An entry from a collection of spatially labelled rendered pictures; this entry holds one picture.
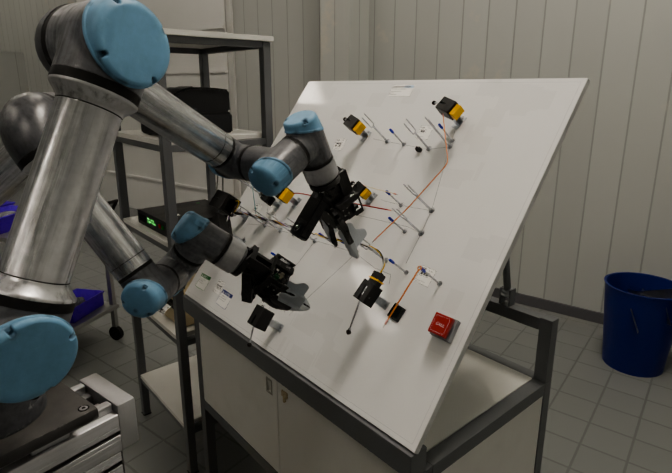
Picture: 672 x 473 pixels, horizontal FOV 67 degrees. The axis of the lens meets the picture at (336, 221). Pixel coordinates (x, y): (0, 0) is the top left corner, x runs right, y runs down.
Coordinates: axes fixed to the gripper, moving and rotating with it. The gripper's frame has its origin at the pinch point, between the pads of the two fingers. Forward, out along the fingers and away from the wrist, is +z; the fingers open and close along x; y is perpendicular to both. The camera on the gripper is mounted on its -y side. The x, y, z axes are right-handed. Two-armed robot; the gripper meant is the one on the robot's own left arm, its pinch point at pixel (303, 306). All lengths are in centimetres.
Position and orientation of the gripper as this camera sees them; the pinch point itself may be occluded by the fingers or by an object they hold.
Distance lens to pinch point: 124.1
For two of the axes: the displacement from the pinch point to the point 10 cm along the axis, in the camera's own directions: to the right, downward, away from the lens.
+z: 7.6, 5.5, 3.6
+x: 1.7, -6.9, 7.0
